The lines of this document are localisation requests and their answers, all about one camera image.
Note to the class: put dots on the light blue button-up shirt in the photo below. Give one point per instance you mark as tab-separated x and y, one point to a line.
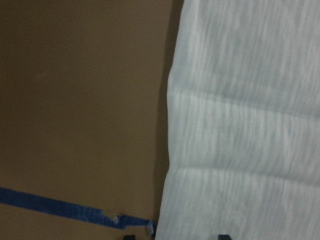
243	103

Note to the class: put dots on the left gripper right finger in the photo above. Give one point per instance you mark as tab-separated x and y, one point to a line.
224	237

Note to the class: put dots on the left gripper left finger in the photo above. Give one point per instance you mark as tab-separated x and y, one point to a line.
129	237

